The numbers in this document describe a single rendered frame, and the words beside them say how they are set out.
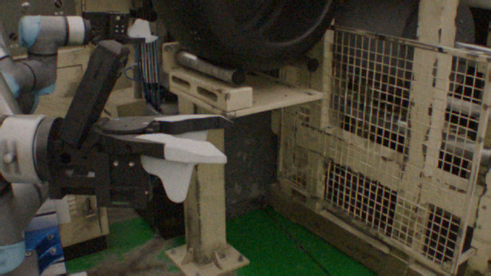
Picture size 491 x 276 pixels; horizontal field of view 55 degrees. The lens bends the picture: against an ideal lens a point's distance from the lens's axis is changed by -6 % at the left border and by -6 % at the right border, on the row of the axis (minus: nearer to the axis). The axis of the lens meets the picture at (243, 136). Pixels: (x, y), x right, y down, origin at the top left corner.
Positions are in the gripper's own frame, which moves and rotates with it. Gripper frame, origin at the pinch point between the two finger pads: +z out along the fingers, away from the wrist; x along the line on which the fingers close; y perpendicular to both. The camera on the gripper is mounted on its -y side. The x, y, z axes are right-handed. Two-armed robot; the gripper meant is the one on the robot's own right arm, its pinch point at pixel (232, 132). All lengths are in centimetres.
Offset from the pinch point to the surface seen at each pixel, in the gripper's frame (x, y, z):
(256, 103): -97, 13, 3
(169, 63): -114, 2, -26
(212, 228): -135, 70, -14
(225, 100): -87, 11, -6
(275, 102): -98, 13, 8
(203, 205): -131, 59, -17
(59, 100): -129, 17, -72
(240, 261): -138, 87, -3
